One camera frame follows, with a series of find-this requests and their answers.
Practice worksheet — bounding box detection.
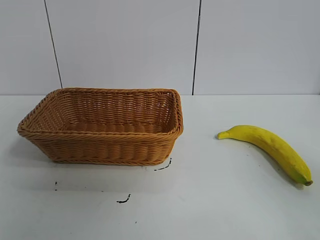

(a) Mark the brown woven wicker basket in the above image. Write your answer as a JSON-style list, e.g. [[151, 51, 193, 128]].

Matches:
[[16, 87, 185, 166]]

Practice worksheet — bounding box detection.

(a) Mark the yellow banana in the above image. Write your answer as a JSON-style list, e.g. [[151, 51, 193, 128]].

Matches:
[[216, 124, 314, 187]]

